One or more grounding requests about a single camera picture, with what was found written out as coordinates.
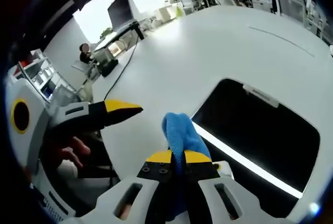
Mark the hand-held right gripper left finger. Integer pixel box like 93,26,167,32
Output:
95,150,174,224

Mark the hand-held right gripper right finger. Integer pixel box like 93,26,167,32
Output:
183,150,265,222

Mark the blue cleaning cloth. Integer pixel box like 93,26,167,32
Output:
161,112,213,221

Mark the person's left hand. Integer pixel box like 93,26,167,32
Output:
44,136,92,170

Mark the white mesh chair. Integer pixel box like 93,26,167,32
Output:
41,191,69,223

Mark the dark monitor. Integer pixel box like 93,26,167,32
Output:
107,0,134,29

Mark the black cable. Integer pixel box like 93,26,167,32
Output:
103,44,138,100

